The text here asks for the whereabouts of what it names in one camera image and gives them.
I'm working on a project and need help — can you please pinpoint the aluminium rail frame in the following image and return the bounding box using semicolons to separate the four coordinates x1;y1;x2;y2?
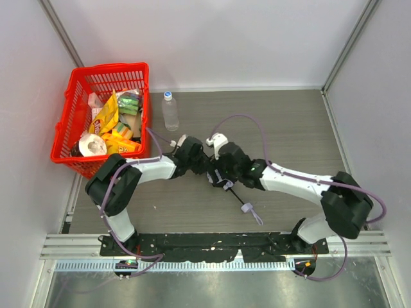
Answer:
40;230;392;260

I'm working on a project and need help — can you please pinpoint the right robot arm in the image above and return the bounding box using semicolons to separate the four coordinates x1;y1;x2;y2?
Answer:
207;141;373;252

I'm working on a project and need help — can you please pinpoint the lavender folding umbrella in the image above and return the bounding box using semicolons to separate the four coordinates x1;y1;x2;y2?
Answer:
206;169;263;226

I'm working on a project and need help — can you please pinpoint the clear plastic water bottle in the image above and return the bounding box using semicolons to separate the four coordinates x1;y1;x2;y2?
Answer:
162;91;179;131

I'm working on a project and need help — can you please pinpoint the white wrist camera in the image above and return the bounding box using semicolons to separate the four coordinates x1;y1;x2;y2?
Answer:
170;134;188;149
205;133;228;160

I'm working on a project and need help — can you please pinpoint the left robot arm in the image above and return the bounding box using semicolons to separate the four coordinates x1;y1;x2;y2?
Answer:
85;135;213;255

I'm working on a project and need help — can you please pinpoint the red plastic basket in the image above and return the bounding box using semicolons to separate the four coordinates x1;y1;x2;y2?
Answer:
50;62;152;179

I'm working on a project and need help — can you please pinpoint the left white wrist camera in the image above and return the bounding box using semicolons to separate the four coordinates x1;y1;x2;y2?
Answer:
170;134;188;149

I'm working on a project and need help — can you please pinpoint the white small box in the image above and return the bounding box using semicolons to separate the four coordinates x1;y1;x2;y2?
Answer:
88;92;104;120

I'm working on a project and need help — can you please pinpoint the green sponge pack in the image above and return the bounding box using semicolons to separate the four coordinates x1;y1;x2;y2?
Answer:
117;92;141;116

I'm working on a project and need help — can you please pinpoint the orange snack package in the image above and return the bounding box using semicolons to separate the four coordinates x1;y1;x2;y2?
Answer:
101;133;141;155

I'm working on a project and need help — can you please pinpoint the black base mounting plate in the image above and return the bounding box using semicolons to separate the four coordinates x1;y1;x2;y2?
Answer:
100;232;328;263

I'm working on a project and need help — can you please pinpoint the white tape roll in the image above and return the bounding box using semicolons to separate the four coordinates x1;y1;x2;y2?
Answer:
78;133;107;157

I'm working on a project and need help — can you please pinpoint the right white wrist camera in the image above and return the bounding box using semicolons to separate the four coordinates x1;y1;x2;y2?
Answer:
205;133;228;160

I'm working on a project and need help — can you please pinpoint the white slotted cable duct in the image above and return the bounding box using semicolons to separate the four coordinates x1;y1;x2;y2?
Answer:
55;258;295;274

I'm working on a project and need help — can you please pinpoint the yellow chips bag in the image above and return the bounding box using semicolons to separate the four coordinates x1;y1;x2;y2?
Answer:
88;90;119;136

